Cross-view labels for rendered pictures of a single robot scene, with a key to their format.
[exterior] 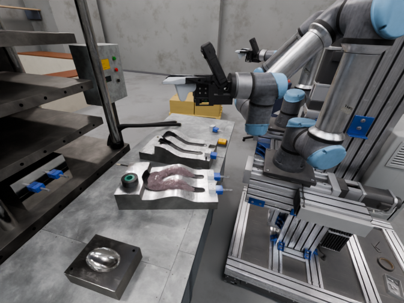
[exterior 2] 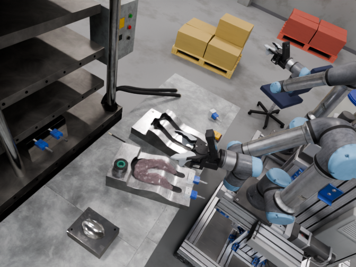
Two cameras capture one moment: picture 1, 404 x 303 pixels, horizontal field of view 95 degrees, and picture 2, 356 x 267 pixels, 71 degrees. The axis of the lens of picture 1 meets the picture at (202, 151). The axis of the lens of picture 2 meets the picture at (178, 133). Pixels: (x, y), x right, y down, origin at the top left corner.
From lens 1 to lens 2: 0.59 m
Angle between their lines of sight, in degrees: 14
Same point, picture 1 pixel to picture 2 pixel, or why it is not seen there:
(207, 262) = (165, 236)
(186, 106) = (195, 45)
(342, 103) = (299, 193)
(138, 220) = (119, 201)
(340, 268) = not seen: outside the picture
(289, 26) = not seen: outside the picture
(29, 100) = (52, 76)
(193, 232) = (161, 225)
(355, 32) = (320, 160)
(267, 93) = (243, 174)
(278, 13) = not seen: outside the picture
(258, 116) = (233, 182)
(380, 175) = (331, 234)
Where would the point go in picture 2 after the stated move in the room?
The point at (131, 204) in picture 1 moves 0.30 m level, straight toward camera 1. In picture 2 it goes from (117, 185) to (122, 238)
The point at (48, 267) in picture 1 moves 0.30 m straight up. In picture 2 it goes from (52, 220) to (42, 191)
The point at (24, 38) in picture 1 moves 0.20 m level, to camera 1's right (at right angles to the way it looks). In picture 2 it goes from (60, 21) to (99, 35)
